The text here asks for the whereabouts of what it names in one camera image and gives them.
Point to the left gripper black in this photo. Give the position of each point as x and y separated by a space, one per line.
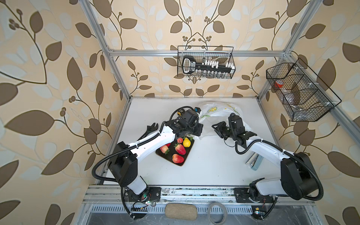
198 132

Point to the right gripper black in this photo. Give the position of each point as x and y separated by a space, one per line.
218 128

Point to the white plastic bag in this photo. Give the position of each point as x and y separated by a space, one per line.
215 112

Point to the yellow fake lemon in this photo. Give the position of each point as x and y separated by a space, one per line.
186 143

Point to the large red fake strawberry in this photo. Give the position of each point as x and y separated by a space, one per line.
180 149

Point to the red yellow fake apple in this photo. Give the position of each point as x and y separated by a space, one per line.
177 159

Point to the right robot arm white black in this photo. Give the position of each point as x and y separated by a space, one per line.
298 179

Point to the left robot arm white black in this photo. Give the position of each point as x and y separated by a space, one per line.
122 166

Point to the black square tray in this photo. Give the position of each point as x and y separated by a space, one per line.
172 151

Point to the black socket tool set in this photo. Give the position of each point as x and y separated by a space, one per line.
189 66

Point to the red cup in basket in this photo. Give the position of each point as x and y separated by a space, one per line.
278 84

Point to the grey tape roll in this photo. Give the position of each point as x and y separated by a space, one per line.
217 208

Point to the beige sponge block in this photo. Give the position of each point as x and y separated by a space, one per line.
181 211

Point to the back wire basket black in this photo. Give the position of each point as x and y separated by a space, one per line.
222 54

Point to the wire basket black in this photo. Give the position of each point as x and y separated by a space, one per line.
222 54
306 96

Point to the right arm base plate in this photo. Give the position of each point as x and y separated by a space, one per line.
242 195

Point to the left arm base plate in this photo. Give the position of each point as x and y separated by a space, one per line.
152 194

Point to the right wire basket black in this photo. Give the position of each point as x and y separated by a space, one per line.
306 96

